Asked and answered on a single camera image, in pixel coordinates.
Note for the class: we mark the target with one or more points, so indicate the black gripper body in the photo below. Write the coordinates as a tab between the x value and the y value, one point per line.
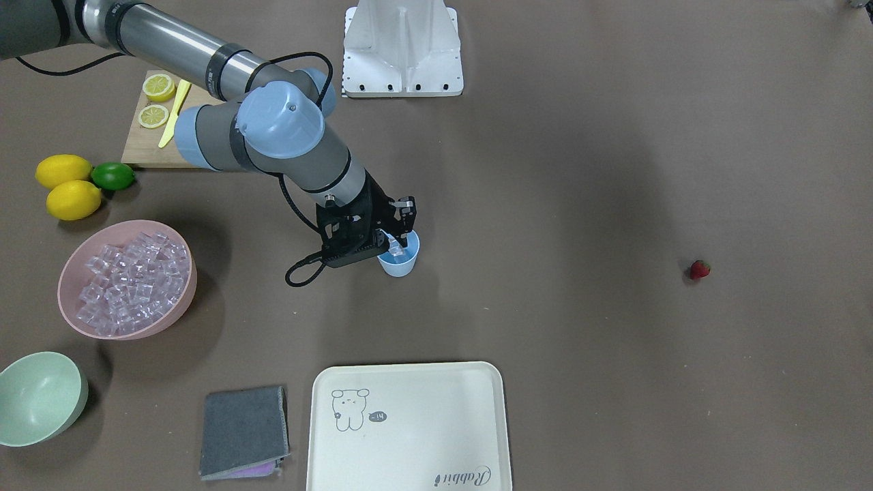
377	202

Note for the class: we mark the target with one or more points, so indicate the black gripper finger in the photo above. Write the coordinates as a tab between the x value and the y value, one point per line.
385	234
405	214

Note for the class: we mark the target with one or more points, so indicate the ice cube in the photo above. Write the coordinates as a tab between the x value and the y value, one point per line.
396	249

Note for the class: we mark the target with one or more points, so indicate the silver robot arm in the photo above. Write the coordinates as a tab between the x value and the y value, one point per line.
258	116

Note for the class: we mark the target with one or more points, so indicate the light blue cup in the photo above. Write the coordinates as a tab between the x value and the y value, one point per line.
402	268

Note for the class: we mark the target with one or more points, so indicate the clear ice cubes pile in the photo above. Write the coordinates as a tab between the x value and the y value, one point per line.
133	286

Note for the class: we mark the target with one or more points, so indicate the cream serving tray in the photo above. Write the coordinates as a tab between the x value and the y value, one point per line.
413	426

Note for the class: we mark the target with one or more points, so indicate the yellow plastic knife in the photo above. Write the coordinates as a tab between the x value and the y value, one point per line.
183	88

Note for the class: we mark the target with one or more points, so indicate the grey folded cloth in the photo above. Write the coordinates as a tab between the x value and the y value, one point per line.
245	433

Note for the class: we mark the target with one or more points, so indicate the lemon half lower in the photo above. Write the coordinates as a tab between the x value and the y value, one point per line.
153	116

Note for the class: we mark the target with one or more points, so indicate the lemon half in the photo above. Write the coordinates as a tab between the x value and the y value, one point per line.
159	88
153	116

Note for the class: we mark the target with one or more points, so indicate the pink bowl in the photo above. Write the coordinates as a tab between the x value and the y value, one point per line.
73	274

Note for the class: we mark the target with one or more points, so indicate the lemon half upper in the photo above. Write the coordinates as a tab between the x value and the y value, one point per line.
159	88

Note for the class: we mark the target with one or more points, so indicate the green lime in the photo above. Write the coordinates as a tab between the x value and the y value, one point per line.
113	176

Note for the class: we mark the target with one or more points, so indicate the whole lemon near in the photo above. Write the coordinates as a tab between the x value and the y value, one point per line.
73	200

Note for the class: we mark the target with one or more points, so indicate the whole lemon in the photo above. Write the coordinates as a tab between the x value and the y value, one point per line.
61	168
73	200

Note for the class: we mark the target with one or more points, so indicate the red strawberry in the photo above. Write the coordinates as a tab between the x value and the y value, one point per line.
698	269

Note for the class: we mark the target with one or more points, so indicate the whole lemon far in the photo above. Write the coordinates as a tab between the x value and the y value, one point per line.
61	168

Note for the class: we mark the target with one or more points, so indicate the mint green bowl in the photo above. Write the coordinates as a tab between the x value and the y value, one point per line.
42	394

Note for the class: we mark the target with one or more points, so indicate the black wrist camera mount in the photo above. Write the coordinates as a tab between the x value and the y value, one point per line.
349	234

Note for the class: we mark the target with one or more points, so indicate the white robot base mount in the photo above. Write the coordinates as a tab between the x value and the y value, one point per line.
401	49

